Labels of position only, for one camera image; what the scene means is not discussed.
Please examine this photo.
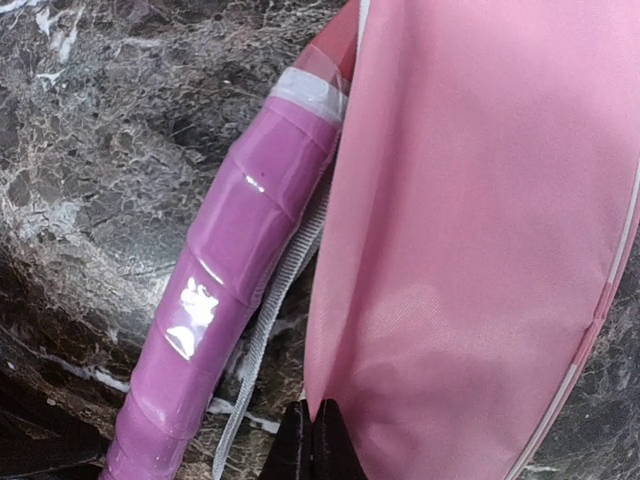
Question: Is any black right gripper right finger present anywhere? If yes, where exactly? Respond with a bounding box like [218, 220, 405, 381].
[312, 399, 367, 480]

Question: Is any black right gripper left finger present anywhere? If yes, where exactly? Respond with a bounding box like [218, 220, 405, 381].
[259, 400, 312, 480]

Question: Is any pink racket cover bag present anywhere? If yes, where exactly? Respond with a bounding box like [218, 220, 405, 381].
[303, 1, 639, 479]

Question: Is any pink badminton racket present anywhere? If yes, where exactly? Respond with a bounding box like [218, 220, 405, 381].
[102, 1, 359, 479]

